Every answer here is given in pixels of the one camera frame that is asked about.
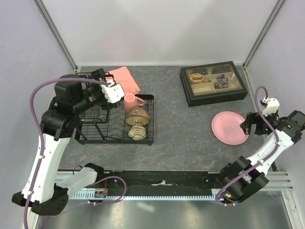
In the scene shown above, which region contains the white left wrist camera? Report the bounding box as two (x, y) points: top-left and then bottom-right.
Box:
(100, 79), (125, 104)

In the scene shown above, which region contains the black wire dish rack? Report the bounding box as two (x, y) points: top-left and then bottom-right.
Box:
(74, 94), (154, 145)

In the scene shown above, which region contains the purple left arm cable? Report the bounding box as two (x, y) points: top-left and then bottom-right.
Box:
(23, 78), (127, 229)

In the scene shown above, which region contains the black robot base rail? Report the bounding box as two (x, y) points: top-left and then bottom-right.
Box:
(87, 170), (222, 197)

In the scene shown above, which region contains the pink ceramic mug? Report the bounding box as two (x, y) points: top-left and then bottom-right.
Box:
(123, 93), (145, 112)

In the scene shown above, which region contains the small white patterned bowl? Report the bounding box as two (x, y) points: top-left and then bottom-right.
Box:
(128, 126), (147, 141)

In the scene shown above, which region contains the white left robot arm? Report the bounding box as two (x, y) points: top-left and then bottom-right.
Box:
(12, 69), (124, 216)

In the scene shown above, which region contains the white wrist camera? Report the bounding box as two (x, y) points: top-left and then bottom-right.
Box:
(100, 79), (125, 104)
(260, 97), (280, 116)

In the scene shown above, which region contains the clear glass plate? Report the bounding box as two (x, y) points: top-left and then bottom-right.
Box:
(80, 106), (100, 122)

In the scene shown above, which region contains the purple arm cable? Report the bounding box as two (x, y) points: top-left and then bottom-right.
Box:
(23, 78), (127, 229)
(214, 85), (280, 206)

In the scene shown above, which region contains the gold bracelet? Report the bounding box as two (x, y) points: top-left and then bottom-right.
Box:
(190, 73), (206, 84)

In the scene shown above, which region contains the pink folded cloth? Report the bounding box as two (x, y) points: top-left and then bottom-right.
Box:
(105, 66), (141, 94)

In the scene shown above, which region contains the dark floral fabric rosette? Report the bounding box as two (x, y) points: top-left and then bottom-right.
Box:
(214, 74), (230, 89)

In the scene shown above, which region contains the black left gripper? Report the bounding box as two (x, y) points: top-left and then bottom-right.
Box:
(73, 68), (121, 114)

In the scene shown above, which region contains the black compartment display box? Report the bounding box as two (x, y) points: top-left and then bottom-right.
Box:
(180, 61), (248, 107)

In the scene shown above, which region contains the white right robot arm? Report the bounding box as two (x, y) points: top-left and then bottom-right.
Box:
(215, 110), (305, 205)

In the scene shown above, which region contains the pink plate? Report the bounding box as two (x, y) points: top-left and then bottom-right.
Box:
(211, 111), (249, 146)

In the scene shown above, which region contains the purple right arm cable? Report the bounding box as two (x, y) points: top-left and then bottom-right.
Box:
(214, 85), (280, 206)

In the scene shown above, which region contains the blue patterned fabric roll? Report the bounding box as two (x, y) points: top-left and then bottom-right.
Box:
(193, 68), (208, 75)

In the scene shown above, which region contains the brown floral bowl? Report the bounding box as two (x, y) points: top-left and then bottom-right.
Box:
(125, 107), (150, 126)

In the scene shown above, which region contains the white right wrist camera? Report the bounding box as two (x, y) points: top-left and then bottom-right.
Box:
(260, 97), (280, 116)

